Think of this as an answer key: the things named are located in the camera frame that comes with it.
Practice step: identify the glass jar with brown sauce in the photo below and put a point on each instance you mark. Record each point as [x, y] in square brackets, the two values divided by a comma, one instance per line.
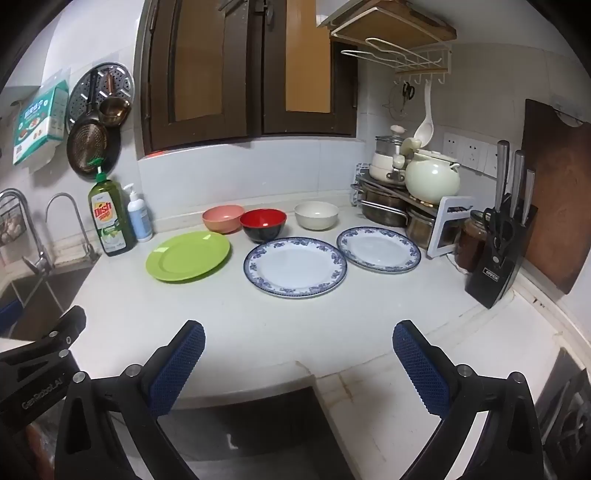
[468, 244]

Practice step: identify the copper saucepan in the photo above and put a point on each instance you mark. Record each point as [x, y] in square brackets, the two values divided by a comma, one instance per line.
[114, 110]

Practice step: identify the white wall outlet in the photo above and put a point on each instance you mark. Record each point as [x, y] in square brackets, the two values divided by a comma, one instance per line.
[451, 146]
[493, 164]
[474, 154]

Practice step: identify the white pot with glass lid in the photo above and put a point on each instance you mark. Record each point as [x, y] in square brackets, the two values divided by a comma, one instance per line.
[381, 168]

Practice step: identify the metal pot rack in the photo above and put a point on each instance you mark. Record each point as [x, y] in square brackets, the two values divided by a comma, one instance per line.
[358, 189]

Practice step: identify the steel sink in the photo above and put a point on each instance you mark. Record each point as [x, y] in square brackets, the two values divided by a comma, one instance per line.
[41, 300]

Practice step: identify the paper towel pack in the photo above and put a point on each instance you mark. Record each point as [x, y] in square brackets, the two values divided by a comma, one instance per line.
[39, 120]

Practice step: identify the blue floral rim plate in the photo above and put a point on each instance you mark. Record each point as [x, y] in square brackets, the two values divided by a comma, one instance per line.
[378, 249]
[295, 267]

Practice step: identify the brown wooden window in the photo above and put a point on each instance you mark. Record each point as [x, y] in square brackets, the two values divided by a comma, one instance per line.
[157, 92]

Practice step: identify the white wall cabinet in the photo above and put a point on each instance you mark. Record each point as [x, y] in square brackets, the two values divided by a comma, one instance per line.
[346, 9]

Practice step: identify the gas stove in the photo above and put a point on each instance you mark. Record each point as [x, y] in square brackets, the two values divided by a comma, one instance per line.
[572, 415]

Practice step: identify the white pump bottle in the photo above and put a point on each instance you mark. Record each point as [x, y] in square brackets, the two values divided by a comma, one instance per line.
[140, 221]

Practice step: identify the black kitchen scissors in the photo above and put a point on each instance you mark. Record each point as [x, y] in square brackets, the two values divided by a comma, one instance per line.
[498, 230]

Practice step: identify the perforated steel steamer tray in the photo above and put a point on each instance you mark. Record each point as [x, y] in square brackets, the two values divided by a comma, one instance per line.
[81, 92]

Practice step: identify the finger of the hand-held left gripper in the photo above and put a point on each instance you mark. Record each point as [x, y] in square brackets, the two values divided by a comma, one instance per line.
[9, 314]
[69, 323]

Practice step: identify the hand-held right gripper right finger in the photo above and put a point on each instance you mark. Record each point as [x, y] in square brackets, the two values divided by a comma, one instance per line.
[422, 369]

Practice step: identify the dark wooden cutting board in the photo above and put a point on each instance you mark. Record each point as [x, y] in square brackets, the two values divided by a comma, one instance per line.
[554, 184]

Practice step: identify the green plate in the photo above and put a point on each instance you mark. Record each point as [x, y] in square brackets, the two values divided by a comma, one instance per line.
[187, 258]

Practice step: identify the white ladle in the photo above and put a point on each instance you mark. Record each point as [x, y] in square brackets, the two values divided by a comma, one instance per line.
[424, 129]

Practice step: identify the green dish soap bottle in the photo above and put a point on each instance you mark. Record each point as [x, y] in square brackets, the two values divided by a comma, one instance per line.
[111, 217]

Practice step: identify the steel pot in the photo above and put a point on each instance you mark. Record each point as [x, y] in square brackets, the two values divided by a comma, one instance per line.
[418, 228]

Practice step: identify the pink bowl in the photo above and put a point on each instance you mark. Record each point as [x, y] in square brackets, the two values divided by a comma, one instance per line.
[221, 221]

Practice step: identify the hanging glass pot lid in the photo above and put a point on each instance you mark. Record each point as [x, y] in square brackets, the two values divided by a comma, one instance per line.
[391, 110]

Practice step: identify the red and black bowl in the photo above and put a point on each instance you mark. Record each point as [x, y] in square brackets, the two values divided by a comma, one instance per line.
[263, 228]

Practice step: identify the white plastic stand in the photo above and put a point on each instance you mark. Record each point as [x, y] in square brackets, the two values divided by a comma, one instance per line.
[438, 230]

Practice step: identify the slim chrome faucet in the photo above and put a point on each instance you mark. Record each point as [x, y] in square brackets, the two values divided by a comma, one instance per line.
[87, 249]

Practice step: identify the black knife block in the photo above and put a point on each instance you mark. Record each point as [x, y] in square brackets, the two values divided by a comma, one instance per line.
[494, 281]

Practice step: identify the hanging black scissors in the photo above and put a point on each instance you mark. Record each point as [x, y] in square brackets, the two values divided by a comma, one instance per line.
[407, 91]

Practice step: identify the chrome kitchen faucet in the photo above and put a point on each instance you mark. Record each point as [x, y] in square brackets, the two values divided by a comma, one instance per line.
[39, 258]

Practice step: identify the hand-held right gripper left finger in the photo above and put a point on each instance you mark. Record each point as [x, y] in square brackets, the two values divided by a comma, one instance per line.
[178, 369]

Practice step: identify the black frying pan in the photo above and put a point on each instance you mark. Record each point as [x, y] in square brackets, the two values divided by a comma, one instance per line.
[87, 143]

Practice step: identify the light wooden cutting board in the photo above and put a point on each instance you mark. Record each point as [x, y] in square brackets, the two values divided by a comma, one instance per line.
[397, 23]

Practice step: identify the cream ceramic pot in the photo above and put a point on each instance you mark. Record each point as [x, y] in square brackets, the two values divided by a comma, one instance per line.
[431, 180]

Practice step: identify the white bowl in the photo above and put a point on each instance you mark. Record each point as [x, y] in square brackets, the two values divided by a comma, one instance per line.
[316, 219]

